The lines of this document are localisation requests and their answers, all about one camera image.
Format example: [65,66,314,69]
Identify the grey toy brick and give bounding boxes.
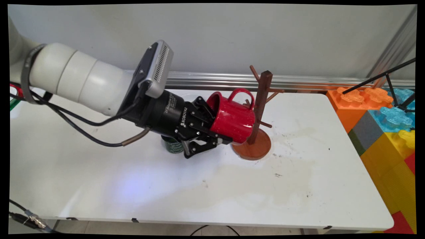
[352,111,387,150]

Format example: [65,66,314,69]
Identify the orange toy brick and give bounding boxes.
[326,87,394,133]

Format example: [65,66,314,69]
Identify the red enamel mug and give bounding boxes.
[206,88,256,146]

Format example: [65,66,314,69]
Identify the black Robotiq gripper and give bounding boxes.
[127,90,233,159]

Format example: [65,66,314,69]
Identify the aluminium frame rail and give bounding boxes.
[125,70,415,92]

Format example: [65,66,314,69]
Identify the black tripod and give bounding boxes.
[342,57,416,113]

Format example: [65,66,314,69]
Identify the black cable with brass end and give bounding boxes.
[9,81,152,147]

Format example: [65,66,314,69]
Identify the dark green mug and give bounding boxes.
[161,134,185,154]

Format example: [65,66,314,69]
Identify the thin black camera cable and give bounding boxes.
[30,89,146,127]

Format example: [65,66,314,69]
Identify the aluminium frame post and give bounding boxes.
[367,5,417,80]

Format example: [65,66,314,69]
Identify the green toy brick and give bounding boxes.
[348,129,366,156]

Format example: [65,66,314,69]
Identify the blue toy brick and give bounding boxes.
[369,88,415,133]

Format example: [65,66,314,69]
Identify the grey cable strap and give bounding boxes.
[21,44,47,105]

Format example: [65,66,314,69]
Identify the brown wooden mug tree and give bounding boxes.
[231,65,285,161]

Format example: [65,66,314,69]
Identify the black floor cable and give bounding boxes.
[190,225,240,236]

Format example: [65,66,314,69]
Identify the yellow toy brick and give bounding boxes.
[360,129,416,233]

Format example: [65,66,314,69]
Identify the black cable with silver connector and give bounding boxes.
[9,199,55,233]

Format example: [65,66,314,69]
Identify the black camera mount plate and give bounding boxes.
[117,42,157,117]

